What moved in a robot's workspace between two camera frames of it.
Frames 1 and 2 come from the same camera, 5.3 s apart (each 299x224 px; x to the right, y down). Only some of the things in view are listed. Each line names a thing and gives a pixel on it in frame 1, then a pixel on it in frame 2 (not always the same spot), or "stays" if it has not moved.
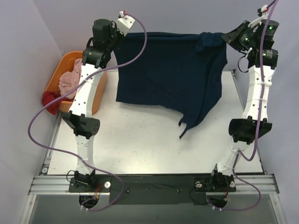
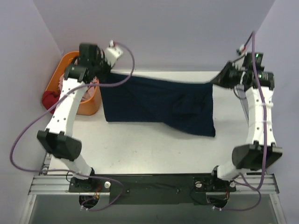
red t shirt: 48,96 stays
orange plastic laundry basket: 67,65 stays
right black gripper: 236,34 → 227,73
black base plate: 153,189 stays
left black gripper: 114,35 → 103,66
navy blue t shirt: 181,72 → 186,106
